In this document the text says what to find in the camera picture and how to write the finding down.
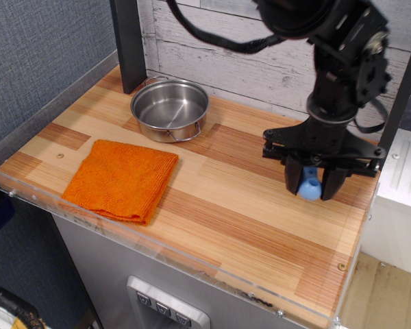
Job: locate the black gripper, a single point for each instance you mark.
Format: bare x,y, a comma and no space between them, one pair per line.
316,144

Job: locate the blue grey toy spoon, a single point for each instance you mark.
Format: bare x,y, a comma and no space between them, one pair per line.
310,187

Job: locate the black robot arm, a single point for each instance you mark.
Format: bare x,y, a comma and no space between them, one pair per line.
349,39

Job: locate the white side cabinet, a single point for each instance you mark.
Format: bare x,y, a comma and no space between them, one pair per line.
387,233

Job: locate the stainless steel pot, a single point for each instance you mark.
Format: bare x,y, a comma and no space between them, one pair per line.
170,111

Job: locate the orange folded cloth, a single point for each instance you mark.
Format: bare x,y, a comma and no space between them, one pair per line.
121,182

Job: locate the silver dispenser button panel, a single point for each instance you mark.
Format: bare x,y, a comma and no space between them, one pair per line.
156,308

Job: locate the silver toy fridge cabinet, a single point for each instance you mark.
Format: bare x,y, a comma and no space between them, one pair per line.
224,268

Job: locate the black yellow bag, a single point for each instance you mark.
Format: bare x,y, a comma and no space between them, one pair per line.
17,313

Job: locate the dark right vertical post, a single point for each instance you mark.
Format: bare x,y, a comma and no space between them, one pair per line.
396,113

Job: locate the dark vertical post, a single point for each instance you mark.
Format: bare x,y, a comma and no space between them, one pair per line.
396,113
128,35

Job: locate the dark left vertical post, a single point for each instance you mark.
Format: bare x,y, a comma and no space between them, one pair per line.
128,35

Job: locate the clear acrylic guard rail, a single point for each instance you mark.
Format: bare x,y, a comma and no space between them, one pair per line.
221,175

